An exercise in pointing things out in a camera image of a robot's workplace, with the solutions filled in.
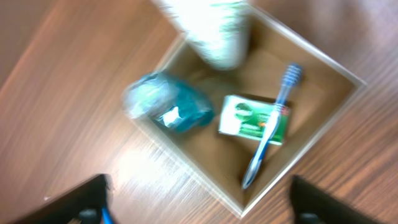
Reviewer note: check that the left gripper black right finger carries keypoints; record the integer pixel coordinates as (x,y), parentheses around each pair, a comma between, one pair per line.
(311,205)

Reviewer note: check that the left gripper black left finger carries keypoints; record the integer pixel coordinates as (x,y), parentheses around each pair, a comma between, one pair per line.
(85,203)

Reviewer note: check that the green white soap packet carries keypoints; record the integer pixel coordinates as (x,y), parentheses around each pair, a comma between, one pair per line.
(244,117)

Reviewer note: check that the blue mouthwash bottle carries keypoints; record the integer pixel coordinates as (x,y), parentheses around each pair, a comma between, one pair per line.
(168,100)

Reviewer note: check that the blue white toothbrush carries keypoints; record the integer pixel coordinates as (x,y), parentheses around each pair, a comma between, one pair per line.
(291,77)

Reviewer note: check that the white lotion tube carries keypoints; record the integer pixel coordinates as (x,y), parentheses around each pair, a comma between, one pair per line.
(217,30)

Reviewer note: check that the white cardboard box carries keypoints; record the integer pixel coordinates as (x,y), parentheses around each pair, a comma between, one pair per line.
(219,161)

